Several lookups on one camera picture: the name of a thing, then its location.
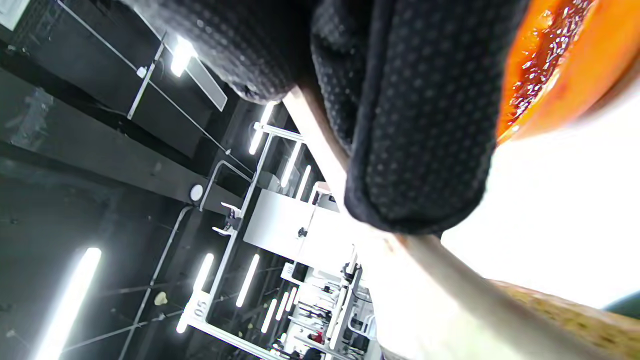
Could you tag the dark ceiling duct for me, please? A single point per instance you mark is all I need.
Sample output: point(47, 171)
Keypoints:
point(100, 145)

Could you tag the orange bowl with red sauce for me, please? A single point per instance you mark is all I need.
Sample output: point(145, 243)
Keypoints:
point(595, 60)

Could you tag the white aluminium frame rig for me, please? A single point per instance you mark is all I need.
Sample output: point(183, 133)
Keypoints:
point(222, 270)

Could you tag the background workstation frames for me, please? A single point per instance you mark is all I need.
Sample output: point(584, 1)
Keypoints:
point(335, 310)

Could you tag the round white ceiling detector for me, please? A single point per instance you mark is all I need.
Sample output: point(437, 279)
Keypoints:
point(196, 192)

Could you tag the dark teal object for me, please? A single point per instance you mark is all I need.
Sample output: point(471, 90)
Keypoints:
point(625, 305)

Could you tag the brown cork mat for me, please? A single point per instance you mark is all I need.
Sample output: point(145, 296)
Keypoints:
point(590, 325)

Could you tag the person's right hand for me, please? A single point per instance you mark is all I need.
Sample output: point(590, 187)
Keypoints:
point(425, 125)

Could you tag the row of ceiling light tubes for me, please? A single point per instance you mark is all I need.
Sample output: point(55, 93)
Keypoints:
point(67, 300)

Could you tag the small black camera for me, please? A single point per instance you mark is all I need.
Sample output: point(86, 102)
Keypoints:
point(232, 219)

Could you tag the white panel board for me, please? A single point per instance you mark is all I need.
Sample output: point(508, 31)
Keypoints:
point(280, 225)

